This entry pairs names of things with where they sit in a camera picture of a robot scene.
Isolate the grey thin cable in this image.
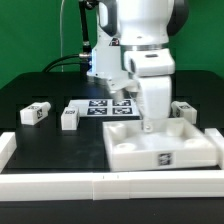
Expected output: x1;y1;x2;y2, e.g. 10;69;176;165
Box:
59;0;66;73

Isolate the white U-shaped fence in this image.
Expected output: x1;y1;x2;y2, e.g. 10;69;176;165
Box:
0;132;224;201

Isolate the black cable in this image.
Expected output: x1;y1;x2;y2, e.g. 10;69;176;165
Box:
42;0;93;73

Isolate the white plate with markers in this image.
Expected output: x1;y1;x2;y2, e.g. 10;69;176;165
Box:
68;99;139;117

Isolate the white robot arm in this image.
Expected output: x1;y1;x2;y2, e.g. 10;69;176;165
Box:
87;0;189;132

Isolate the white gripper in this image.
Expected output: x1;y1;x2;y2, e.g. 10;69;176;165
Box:
124;51;175;131

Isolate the white square table top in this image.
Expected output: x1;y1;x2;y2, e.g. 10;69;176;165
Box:
103;118;217;172

